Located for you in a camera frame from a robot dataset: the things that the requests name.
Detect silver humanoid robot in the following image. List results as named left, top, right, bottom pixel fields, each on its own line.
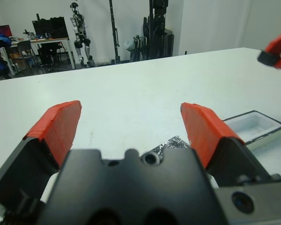
left=70, top=2, right=96, bottom=68

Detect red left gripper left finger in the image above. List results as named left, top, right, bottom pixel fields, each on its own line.
left=0, top=100, right=82, bottom=212

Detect black equipment case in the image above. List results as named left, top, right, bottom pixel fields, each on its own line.
left=50, top=16, right=67, bottom=38

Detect black gantry stand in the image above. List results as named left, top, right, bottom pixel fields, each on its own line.
left=109, top=0, right=122, bottom=64

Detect black office chair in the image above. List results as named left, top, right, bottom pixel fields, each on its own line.
left=37, top=43, right=61, bottom=66

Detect blue jacket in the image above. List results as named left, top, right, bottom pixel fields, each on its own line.
left=0, top=34, right=12, bottom=71

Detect grey chair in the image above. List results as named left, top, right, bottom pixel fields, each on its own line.
left=13, top=40, right=38, bottom=71

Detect folded black tripods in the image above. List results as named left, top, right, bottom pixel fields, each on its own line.
left=130, top=35, right=147, bottom=63

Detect white-lined camera box base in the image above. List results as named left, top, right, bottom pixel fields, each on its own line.
left=221, top=109, right=281, bottom=150

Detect white desk with wooden top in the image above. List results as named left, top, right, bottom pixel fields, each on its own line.
left=10, top=37, right=75, bottom=70

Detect tall black equipment stand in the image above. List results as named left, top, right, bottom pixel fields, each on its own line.
left=142, top=0, right=175, bottom=59

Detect black plastic-wrapped box lid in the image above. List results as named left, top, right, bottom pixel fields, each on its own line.
left=151, top=135, right=192, bottom=154

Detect black monitor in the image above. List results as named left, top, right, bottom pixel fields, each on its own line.
left=32, top=20, right=52, bottom=36

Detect monitor with red screen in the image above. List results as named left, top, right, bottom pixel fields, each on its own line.
left=0, top=24, right=10, bottom=38

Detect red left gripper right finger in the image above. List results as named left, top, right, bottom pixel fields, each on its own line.
left=180, top=102, right=281, bottom=188

